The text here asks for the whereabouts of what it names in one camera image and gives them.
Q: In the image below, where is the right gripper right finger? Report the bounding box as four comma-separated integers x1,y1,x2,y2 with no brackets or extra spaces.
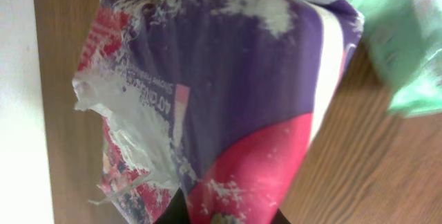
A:
271,209,291,224

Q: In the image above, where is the mint green wipes pack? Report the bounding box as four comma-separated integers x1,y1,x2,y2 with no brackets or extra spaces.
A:
347,0,441,117

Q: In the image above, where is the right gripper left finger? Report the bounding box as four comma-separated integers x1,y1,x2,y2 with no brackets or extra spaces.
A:
155,189,191,224

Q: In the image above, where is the red purple pads pack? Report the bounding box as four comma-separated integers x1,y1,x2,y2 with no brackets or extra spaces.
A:
73,0,364,223

